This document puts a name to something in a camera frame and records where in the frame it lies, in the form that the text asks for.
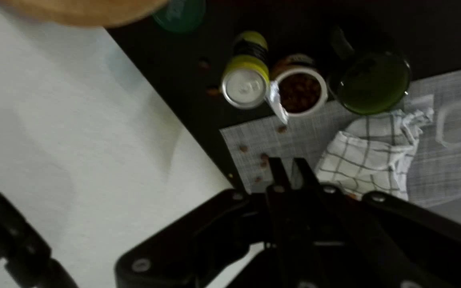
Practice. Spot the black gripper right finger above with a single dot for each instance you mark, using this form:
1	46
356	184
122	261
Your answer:
348	229

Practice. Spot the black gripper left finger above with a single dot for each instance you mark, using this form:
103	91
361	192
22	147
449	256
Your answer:
281	224

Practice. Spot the small teal round lid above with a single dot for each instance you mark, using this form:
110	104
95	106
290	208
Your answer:
180	13

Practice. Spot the wooden bowl zebra pattern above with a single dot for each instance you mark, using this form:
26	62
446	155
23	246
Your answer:
81	10

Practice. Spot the white checkered cloth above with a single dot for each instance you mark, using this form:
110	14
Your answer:
369	154

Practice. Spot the grey woven placemat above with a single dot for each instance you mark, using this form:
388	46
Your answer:
273	144

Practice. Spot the brown cup white rim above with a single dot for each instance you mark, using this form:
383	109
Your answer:
298	90

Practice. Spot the yellow drink can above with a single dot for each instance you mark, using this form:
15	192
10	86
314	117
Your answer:
246	80

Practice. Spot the clear plastic container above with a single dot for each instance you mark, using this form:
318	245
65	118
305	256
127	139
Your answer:
455	125

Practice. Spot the dark green mug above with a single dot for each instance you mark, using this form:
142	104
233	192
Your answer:
372	80

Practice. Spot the black side table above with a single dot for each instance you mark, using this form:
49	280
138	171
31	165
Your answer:
177	80

